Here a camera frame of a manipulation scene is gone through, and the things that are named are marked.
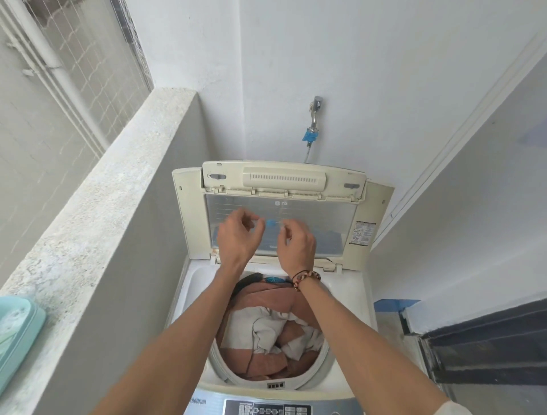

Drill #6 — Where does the white cloth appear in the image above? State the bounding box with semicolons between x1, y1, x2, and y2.
223;309;325;356

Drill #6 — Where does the person's right hand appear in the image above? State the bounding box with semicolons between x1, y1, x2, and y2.
276;219;317;278

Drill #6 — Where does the person's left forearm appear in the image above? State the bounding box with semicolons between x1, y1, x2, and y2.
91;262;246;415

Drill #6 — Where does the mint green plastic basin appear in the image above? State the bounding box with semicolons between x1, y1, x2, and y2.
0;296;47;388

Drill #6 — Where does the metal wall tap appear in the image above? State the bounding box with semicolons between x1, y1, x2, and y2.
309;96;324;129

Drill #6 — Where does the white door frame trim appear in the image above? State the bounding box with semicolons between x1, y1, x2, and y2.
371;31;547;253

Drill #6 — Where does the white drain pipe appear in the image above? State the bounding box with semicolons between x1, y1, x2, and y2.
12;0;110;151

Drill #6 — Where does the cream top-load washing machine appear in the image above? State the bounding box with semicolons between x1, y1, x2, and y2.
169;251;379;415

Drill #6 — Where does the wire mesh window grille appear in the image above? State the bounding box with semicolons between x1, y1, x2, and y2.
0;0;154;160

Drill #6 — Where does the white shirt sleeve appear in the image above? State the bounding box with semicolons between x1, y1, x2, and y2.
435;399;466;415

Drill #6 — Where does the blue tape strip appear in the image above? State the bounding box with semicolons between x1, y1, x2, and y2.
374;299;422;314

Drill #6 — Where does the person's right forearm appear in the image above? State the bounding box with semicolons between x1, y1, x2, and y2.
294;277;449;415

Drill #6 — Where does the cream washing machine lid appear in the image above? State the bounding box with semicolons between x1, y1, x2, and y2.
172;160;396;274

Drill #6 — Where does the beaded brown wrist bracelet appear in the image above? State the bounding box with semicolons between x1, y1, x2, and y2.
292;269;322;292

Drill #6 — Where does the person's left hand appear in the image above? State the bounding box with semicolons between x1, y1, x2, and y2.
216;209;264;269

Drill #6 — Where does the dark sliding door frame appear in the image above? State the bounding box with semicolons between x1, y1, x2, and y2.
418;298;547;415

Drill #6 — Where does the warning label sticker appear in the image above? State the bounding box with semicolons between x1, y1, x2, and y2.
349;221;377;247

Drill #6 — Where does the brown striped towel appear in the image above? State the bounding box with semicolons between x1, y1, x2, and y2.
216;276;326;382

